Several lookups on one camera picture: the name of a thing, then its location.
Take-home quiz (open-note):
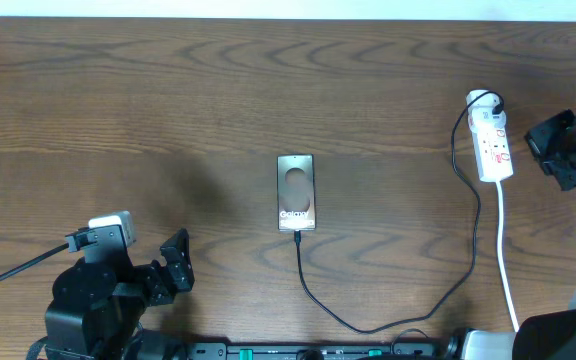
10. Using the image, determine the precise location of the white USB charger adapter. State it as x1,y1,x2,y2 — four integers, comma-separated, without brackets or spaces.
466,89,506,132

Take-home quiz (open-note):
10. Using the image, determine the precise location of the Galaxy S25 Ultra smartphone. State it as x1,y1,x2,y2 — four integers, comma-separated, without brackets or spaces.
277,154,316,232

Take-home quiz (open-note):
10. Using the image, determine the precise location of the black USB charging cable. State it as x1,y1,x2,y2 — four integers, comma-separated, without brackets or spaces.
293,90,507,335

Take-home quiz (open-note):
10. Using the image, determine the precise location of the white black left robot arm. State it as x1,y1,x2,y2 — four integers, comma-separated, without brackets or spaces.
26,225,195,360

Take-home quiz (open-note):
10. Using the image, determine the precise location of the white power strip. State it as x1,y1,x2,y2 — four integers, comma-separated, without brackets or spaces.
467,119,513,183

